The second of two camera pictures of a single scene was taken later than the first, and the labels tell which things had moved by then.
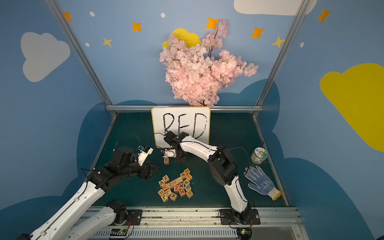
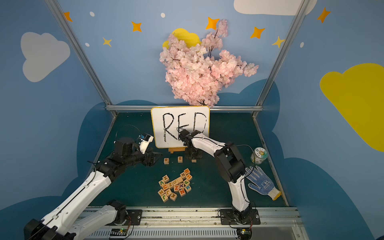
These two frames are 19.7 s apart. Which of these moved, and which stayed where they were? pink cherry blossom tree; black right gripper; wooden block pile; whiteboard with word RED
Moved: black right gripper
Stayed: wooden block pile; whiteboard with word RED; pink cherry blossom tree
